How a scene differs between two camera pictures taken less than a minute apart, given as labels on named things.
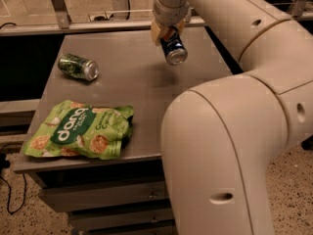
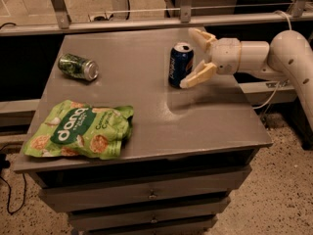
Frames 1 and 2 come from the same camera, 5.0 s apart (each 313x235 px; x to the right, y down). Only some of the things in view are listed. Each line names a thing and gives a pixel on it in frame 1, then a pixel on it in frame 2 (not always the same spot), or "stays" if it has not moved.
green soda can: (78, 67) stays
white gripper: (170, 13) -> (227, 56)
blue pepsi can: (173, 46) -> (181, 63)
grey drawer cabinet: (125, 195) stays
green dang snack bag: (72, 128) stays
